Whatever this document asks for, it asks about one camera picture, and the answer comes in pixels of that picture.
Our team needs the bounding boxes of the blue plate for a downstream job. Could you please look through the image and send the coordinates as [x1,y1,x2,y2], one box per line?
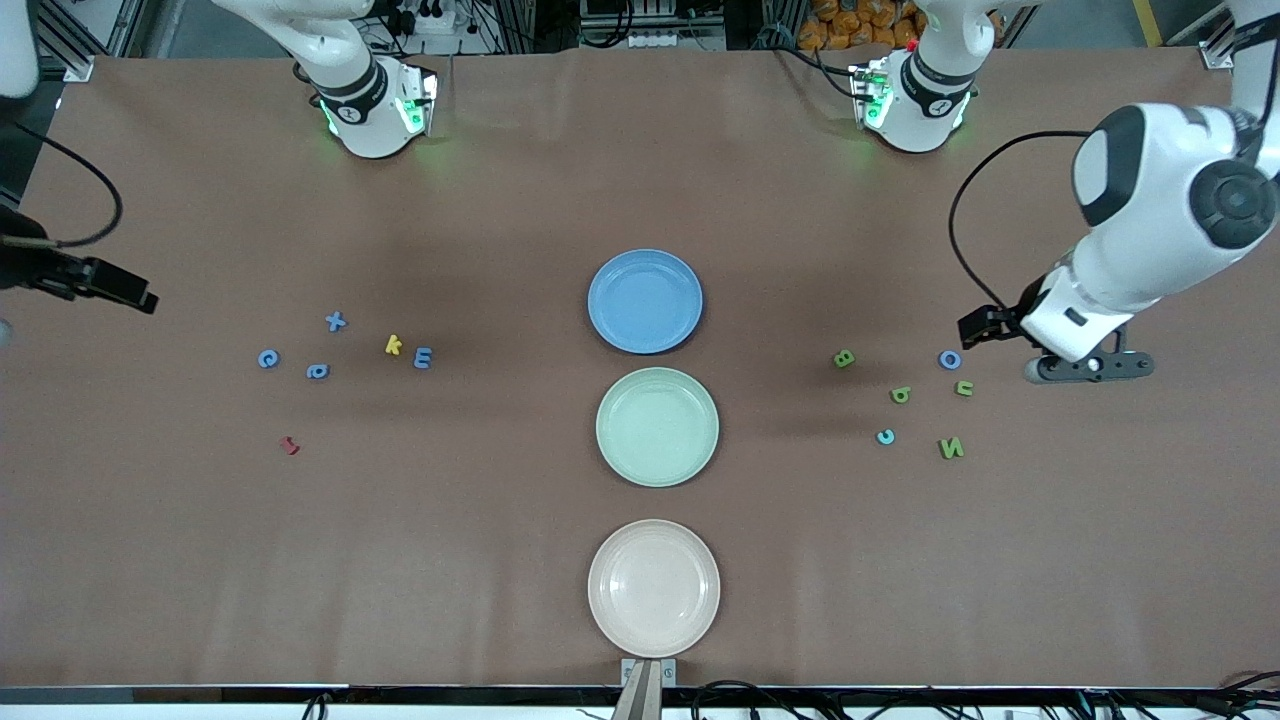
[587,249,704,355]

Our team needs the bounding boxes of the orange objects pile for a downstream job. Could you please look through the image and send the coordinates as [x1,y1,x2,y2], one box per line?
[797,0,923,51]

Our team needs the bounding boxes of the light green plate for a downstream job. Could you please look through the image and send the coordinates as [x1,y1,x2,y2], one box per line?
[595,367,720,488]

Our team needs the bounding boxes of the white power strip black plugs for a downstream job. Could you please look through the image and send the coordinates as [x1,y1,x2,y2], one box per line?
[385,0,457,36]

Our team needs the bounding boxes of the beige plate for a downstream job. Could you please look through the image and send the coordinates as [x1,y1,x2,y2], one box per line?
[587,519,721,659]

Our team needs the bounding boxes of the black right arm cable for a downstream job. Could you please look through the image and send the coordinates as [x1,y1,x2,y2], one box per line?
[10,120,124,248]

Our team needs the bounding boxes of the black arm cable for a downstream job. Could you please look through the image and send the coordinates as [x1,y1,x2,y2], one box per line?
[948,130,1093,313]
[10,120,124,248]

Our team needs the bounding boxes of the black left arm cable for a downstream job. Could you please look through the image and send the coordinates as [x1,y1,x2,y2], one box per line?
[948,130,1093,313]

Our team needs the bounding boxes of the aluminium frame post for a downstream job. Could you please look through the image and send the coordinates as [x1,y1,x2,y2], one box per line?
[35,0,97,83]
[1198,0,1251,71]

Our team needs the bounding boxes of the tan upright post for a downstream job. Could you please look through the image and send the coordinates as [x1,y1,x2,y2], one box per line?
[612,662,666,720]

